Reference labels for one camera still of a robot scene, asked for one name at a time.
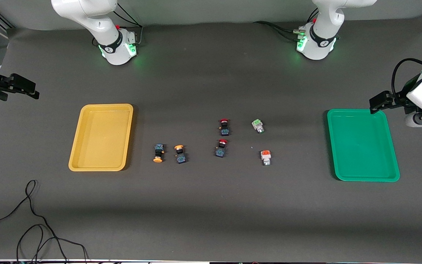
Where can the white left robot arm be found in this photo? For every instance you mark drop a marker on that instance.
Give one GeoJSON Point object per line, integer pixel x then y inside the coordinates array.
{"type": "Point", "coordinates": [324, 25]}

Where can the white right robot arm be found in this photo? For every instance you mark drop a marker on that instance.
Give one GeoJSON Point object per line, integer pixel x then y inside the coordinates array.
{"type": "Point", "coordinates": [104, 22]}

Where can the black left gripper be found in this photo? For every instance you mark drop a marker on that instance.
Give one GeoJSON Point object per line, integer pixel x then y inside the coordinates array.
{"type": "Point", "coordinates": [400, 98]}

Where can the yellow push button switch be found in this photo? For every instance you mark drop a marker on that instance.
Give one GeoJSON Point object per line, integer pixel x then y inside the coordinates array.
{"type": "Point", "coordinates": [158, 150]}
{"type": "Point", "coordinates": [181, 156]}

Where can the green square push button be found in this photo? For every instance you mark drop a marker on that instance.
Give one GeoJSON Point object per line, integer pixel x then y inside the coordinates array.
{"type": "Point", "coordinates": [257, 125]}

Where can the red push button switch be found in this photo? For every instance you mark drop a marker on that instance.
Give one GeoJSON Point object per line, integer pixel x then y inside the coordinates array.
{"type": "Point", "coordinates": [221, 150]}
{"type": "Point", "coordinates": [224, 128]}

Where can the yellow plastic tray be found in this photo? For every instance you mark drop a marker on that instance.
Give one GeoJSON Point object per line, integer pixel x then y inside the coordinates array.
{"type": "Point", "coordinates": [101, 137]}

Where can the orange square push button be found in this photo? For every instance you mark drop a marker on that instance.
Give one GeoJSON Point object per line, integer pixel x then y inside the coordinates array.
{"type": "Point", "coordinates": [266, 157]}

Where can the dark grey table cover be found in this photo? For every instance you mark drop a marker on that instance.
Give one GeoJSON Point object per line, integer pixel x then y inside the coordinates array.
{"type": "Point", "coordinates": [211, 220]}

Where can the green plastic tray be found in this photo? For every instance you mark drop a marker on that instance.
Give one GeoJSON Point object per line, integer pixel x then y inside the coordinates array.
{"type": "Point", "coordinates": [363, 145]}

